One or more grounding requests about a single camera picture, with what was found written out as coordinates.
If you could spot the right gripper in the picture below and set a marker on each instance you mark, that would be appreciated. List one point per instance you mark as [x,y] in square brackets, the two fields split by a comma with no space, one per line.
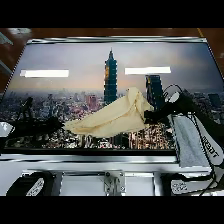
[155,116]

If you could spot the cream garment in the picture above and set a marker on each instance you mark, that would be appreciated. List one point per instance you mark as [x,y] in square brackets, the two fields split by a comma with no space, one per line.
[116,116]

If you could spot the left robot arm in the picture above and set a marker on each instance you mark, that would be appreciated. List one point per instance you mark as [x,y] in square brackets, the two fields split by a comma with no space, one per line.
[36,128]

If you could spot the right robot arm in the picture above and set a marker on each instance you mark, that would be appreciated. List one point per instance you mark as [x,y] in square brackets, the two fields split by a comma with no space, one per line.
[214,150]

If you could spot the grey garment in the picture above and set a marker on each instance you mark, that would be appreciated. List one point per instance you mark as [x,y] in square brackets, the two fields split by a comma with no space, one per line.
[188,140]

